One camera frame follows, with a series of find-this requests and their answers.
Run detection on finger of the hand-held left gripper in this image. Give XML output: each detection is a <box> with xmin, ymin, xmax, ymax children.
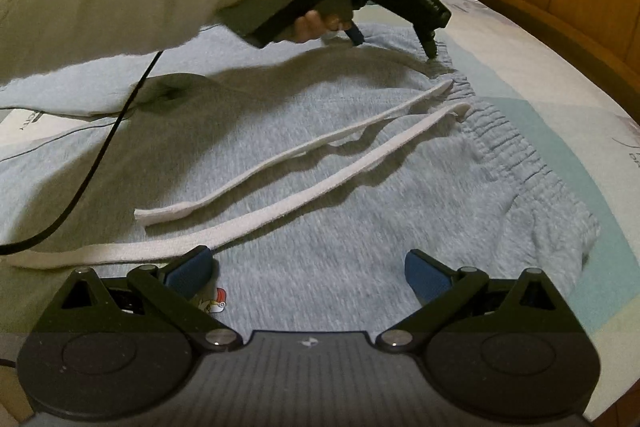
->
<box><xmin>417</xmin><ymin>26</ymin><xmax>442</xmax><ymax>60</ymax></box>
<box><xmin>345</xmin><ymin>19</ymin><xmax>367</xmax><ymax>48</ymax></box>

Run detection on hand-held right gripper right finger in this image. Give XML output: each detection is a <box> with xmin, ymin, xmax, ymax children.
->
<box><xmin>375</xmin><ymin>248</ymin><xmax>558</xmax><ymax>350</ymax></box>

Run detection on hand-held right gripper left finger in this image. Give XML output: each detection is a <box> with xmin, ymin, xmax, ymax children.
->
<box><xmin>60</xmin><ymin>244</ymin><xmax>242</xmax><ymax>350</ymax></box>

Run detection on light grey sweatpants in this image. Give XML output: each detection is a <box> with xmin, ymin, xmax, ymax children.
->
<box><xmin>0</xmin><ymin>22</ymin><xmax>601</xmax><ymax>333</ymax></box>

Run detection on black cable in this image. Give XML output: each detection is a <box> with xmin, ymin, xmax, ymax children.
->
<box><xmin>0</xmin><ymin>49</ymin><xmax>163</xmax><ymax>258</ymax></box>

